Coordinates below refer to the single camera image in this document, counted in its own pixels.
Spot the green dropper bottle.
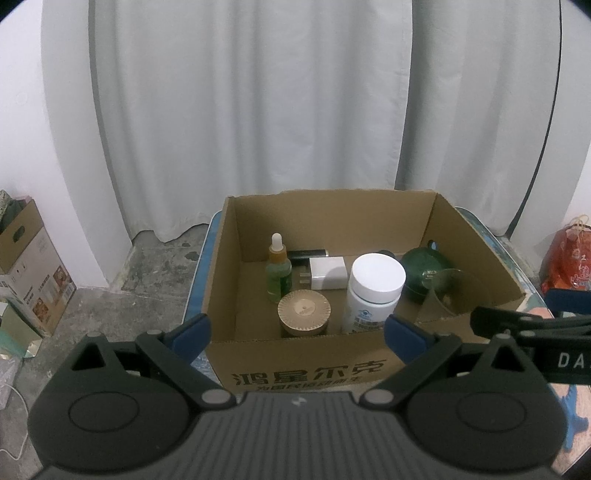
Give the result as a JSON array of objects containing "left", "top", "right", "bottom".
[{"left": 265, "top": 233, "right": 294, "bottom": 304}]

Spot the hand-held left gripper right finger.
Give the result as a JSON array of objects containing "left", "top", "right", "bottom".
[{"left": 361, "top": 314, "right": 539, "bottom": 411}]

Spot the black cylinder tube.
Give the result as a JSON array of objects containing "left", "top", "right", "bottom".
[{"left": 287, "top": 248, "right": 329, "bottom": 267}]

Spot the brown cardboard box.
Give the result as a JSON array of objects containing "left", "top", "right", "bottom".
[{"left": 202, "top": 189, "right": 528, "bottom": 408}]

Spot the gold ribbed round jar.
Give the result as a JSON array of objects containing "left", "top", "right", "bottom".
[{"left": 277, "top": 289, "right": 332, "bottom": 338}]

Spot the white lidded bottle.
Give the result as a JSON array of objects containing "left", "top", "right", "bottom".
[{"left": 342, "top": 253, "right": 407, "bottom": 336}]

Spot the dark bag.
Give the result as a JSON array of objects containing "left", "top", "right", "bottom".
[{"left": 0, "top": 189, "right": 29, "bottom": 232}]

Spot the clear plastic wrap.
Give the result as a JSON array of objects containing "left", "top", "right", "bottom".
[{"left": 0, "top": 355, "right": 25, "bottom": 408}]

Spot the red plastic bag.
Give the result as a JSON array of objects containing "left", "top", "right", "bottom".
[{"left": 540, "top": 214, "right": 591, "bottom": 297}]

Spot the white curtain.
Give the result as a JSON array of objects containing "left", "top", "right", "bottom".
[{"left": 41, "top": 0, "right": 562, "bottom": 243}]

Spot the clear plastic cup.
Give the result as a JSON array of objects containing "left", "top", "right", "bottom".
[{"left": 413, "top": 270, "right": 482, "bottom": 325}]

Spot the printed appliance carton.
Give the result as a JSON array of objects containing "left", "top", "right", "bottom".
[{"left": 0, "top": 198, "right": 77, "bottom": 339}]

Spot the teal gold paper bag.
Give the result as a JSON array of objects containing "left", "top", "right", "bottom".
[{"left": 0, "top": 300, "right": 44, "bottom": 361}]

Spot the dark green round jar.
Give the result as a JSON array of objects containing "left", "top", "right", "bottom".
[{"left": 399, "top": 239, "right": 456, "bottom": 304}]

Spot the white cable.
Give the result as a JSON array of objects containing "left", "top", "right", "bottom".
[{"left": 0, "top": 387, "right": 31, "bottom": 460}]

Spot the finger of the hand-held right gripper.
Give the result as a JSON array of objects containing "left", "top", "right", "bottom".
[
  {"left": 542, "top": 289, "right": 591, "bottom": 319},
  {"left": 470, "top": 305, "right": 591, "bottom": 345}
]

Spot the white charger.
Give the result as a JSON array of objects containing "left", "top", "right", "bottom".
[{"left": 308, "top": 256, "right": 348, "bottom": 291}]

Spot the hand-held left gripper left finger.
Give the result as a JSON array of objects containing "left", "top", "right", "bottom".
[{"left": 58, "top": 314, "right": 238, "bottom": 411}]

